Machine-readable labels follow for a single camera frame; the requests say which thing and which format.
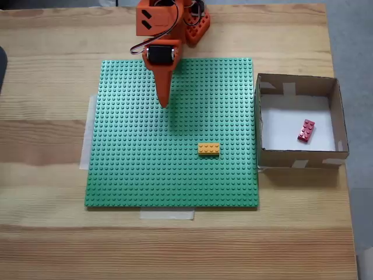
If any red lego block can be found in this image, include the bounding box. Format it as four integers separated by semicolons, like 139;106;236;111
297;118;316;144

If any yellow lego block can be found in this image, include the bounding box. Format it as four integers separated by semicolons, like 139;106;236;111
198;142;221;157

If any green lego baseplate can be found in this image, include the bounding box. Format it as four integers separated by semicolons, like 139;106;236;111
84;57;260;209

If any cardboard box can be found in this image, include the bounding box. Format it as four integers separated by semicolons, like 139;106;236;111
255;72;350;170

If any wide masking tape strip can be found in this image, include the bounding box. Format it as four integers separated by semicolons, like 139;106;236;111
79;93;98;170

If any black rounded object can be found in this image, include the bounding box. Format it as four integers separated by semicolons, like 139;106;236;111
0;45;8;95

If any gripper servo cable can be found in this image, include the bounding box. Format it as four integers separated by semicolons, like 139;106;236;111
129;0;179;55

